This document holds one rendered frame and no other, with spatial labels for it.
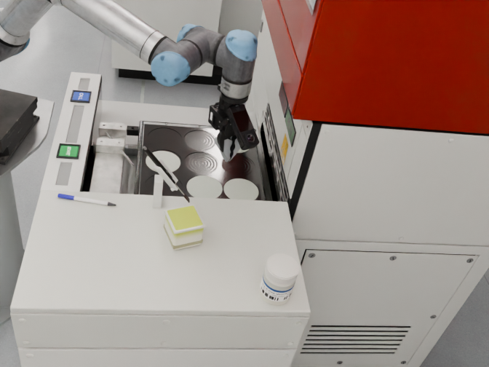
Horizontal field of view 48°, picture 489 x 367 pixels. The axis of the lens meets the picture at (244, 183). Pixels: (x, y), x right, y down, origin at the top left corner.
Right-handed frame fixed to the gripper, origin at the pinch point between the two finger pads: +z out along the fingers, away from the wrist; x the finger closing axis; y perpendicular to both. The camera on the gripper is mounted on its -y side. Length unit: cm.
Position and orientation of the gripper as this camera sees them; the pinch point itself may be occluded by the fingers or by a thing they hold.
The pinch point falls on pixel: (229, 159)
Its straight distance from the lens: 150.4
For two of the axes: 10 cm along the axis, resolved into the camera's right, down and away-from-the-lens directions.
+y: -5.6, -6.0, 5.7
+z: -1.4, 7.5, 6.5
